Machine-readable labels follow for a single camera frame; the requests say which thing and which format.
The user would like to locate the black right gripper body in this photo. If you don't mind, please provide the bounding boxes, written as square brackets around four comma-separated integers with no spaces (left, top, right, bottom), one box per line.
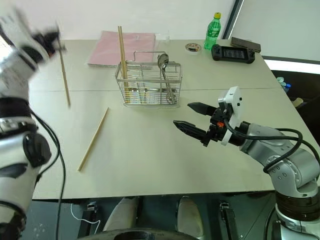
[200,105,230,148]

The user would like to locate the blue and white bottle caps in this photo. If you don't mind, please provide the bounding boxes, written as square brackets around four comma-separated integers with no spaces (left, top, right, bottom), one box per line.
[275,76,293,94]

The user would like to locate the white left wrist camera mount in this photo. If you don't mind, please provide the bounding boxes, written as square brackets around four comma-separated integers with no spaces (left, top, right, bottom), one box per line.
[0,7,36,51]

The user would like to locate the small round white tape roll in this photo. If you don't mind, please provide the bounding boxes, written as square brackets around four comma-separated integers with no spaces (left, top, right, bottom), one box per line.
[184,42,202,55]

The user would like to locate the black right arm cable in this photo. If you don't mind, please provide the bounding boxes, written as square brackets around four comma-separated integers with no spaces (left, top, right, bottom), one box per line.
[223,117,320,174]

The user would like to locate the metal wire basket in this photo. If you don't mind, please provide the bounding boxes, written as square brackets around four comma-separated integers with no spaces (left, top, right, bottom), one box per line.
[115,50,184,109]

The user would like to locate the metal spoon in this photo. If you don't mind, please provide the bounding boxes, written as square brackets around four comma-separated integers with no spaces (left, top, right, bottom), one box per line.
[156,52,177,104]

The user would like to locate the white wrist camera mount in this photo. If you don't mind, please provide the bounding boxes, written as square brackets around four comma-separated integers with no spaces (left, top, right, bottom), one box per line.
[0,7,36,51]
[217,86,243,147]

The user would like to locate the wooden chopstick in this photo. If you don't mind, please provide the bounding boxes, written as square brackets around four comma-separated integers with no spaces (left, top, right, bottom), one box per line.
[57,43,72,109]
[120,25,130,104]
[117,25,128,104]
[77,107,110,172]

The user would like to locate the black handheld game console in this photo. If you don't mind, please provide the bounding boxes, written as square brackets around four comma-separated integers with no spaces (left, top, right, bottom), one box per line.
[210,43,257,65]

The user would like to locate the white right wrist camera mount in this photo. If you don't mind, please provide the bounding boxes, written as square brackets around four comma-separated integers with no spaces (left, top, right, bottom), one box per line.
[217,86,243,147]

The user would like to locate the white rounded robot foot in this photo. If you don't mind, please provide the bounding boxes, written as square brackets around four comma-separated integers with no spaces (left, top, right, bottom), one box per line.
[175,195,205,239]
[103,196,140,232]

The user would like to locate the dark brown flat box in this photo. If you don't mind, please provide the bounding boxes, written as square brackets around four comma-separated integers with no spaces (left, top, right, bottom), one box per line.
[230,36,262,53]

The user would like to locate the green plastic bottle yellow cap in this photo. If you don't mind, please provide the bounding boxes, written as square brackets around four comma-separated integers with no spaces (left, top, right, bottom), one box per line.
[203,12,223,51]

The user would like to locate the thin white floor cable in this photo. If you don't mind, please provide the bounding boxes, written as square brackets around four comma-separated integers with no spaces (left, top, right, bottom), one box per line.
[70,203,102,232]

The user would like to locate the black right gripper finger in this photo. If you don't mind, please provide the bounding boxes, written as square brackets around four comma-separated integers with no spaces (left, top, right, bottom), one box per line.
[187,101,216,117]
[172,120,210,144]

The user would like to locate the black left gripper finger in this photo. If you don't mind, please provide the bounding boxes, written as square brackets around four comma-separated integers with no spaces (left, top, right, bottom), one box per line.
[47,22,63,41]
[51,42,69,55]

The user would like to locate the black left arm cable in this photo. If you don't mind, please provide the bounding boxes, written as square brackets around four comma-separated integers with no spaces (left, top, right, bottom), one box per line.
[29,111,67,240]

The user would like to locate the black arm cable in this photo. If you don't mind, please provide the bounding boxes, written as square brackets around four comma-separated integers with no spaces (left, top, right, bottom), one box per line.
[29,111,67,240]
[223,117,320,174]

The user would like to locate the whiteboard with dark frame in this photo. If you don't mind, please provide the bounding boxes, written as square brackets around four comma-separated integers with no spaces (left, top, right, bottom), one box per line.
[222,0,320,62]

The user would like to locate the black table leg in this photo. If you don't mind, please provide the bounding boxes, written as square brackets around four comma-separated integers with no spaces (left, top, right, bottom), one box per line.
[77,199,99,239]
[219,200,238,240]

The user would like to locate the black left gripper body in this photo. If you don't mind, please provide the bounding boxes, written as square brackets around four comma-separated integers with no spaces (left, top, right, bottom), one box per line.
[31,30,59,58]

